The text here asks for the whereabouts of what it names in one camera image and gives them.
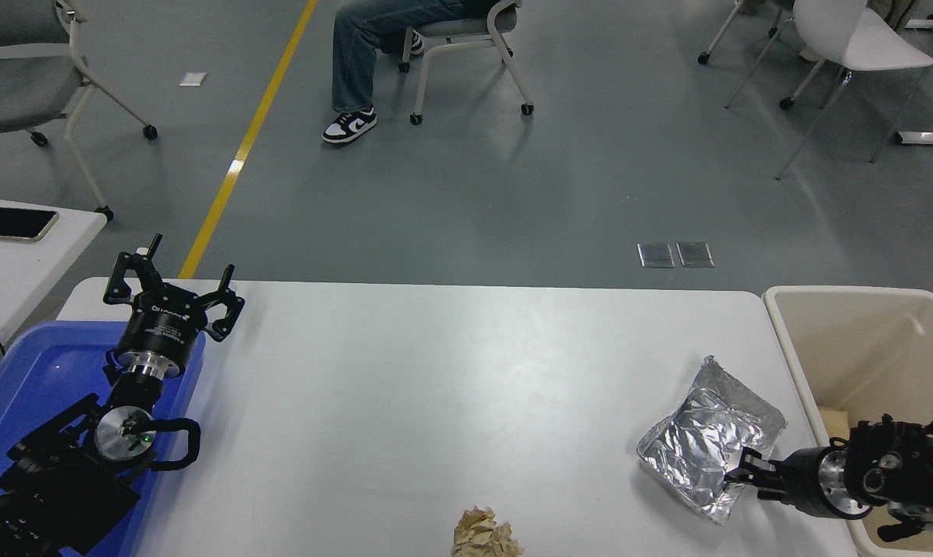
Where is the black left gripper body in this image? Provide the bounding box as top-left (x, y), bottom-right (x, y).
top-left (113, 298), bottom-right (207, 364)

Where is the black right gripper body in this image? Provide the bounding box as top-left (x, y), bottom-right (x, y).
top-left (776, 447), bottom-right (832, 518)

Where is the foil tray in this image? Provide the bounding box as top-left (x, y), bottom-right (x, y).
top-left (635, 355), bottom-right (788, 527)

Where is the tan paper ball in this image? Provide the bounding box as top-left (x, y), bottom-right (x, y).
top-left (452, 506), bottom-right (525, 557)

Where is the tan paper sheet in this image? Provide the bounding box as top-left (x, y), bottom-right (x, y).
top-left (816, 405), bottom-right (850, 448)

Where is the white side table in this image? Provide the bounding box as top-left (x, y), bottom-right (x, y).
top-left (0, 195), bottom-right (108, 368)

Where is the blue plastic tray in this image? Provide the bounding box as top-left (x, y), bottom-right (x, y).
top-left (0, 320), bottom-right (207, 557)

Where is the black smartphone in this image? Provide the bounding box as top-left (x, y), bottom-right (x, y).
top-left (0, 207), bottom-right (60, 244)

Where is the large pale plastic bin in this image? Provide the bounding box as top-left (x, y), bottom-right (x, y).
top-left (762, 285), bottom-right (933, 557)

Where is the grey castor chair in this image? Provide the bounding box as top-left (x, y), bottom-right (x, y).
top-left (0, 0), bottom-right (159, 222)

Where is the person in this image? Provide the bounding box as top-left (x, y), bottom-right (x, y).
top-left (321, 0), bottom-right (506, 145)

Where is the white-legged castor chair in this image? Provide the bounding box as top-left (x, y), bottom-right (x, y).
top-left (696, 0), bottom-right (842, 113)

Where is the white shell chair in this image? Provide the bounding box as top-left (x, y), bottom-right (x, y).
top-left (726, 0), bottom-right (933, 180)

